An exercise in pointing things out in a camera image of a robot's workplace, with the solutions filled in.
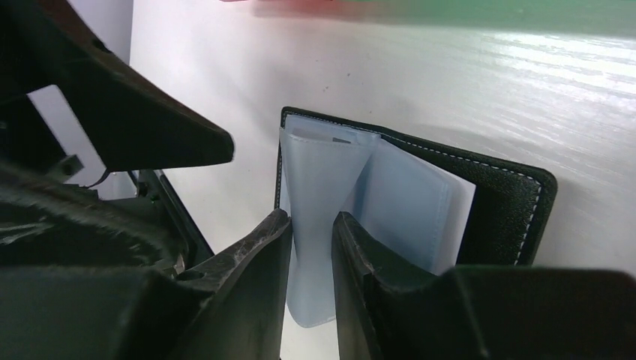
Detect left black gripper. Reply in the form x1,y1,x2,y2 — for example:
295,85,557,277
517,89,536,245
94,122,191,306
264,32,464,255
1,1,234,269

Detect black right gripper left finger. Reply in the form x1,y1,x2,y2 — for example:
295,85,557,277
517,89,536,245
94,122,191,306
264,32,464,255
1,209,292,359

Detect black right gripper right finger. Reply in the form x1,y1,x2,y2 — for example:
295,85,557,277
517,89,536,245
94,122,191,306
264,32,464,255
332,212,635,359

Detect black leather card holder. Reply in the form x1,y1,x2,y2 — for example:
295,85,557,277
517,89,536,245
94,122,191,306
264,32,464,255
275,106,558,328

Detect white card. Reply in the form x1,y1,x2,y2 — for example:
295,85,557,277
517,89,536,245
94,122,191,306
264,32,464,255
285,115,380,146

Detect left red plastic bin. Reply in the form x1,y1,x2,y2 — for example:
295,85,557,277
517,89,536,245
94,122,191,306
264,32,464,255
222,0,374,20

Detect green plastic bin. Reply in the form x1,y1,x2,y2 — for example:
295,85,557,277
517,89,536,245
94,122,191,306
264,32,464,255
342,0,635,38

